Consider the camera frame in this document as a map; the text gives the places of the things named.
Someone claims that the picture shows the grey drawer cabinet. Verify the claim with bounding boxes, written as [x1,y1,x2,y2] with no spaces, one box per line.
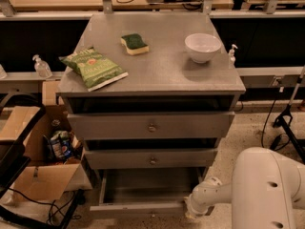
[55,12,247,191]

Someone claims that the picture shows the cardboard box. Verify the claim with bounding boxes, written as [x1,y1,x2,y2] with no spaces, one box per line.
[0,80,93,202]

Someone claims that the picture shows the grey top drawer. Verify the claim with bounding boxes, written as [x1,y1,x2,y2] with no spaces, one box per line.
[68,112,234,140]

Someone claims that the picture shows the clear sanitizer bottle left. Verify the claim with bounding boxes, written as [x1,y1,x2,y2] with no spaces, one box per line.
[32,54,52,78]

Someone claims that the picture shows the white bowl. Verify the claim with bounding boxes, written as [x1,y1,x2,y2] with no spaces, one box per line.
[185,33,222,63]

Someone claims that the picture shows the white pump bottle right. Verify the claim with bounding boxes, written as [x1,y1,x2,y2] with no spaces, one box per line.
[228,44,238,64]

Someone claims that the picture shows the grey bottom drawer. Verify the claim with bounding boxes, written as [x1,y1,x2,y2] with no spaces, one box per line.
[90,167,207,219]

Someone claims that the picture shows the black floor cable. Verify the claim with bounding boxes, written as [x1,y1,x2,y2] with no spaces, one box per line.
[260,79,292,151]

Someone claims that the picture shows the green yellow sponge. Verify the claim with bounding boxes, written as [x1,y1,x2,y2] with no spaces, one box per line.
[121,33,149,55]

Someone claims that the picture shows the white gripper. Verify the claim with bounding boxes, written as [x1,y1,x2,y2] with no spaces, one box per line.
[184,177,222,219]

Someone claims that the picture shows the grey middle drawer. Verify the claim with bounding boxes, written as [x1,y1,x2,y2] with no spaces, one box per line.
[85,148,217,170]

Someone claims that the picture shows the snack packets in box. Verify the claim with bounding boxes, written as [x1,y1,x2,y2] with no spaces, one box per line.
[43,119,79,161]

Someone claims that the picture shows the green chips bag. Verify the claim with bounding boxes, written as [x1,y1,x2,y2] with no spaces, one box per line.
[60,48,129,92]

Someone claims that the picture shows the black cart frame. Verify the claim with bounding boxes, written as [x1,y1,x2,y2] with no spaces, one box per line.
[0,92,85,229]

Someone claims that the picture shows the black tripod stand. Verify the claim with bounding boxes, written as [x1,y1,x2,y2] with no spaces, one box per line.
[274,66,305,162]

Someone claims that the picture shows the grey drawer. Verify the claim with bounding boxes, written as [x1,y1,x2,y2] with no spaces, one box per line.
[68,112,234,140]
[85,148,217,170]
[90,167,207,219]

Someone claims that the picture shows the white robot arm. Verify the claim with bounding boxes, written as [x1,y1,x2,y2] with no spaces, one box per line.
[185,147,305,229]

